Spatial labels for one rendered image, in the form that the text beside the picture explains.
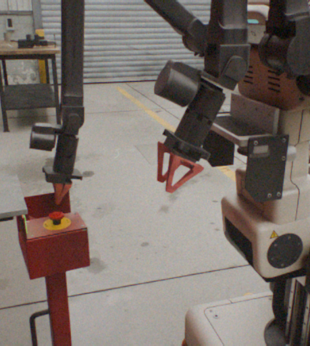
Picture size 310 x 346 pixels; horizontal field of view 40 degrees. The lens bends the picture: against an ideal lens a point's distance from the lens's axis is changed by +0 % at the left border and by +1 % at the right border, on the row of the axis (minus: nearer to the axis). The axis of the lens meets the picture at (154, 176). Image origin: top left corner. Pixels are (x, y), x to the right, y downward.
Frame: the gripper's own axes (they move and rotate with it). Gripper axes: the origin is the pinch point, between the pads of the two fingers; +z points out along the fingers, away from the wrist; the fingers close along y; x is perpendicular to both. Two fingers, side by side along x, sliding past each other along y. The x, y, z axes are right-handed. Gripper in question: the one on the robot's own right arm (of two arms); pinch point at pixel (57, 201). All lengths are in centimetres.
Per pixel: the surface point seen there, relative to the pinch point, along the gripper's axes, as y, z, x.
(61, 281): -2.7, 21.3, 8.0
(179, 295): -80, 63, -41
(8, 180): 19.1, -16.3, 31.0
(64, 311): -5.3, 31.3, 8.1
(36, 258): 7.1, 9.8, 15.1
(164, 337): -61, 68, -18
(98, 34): -222, -57, -691
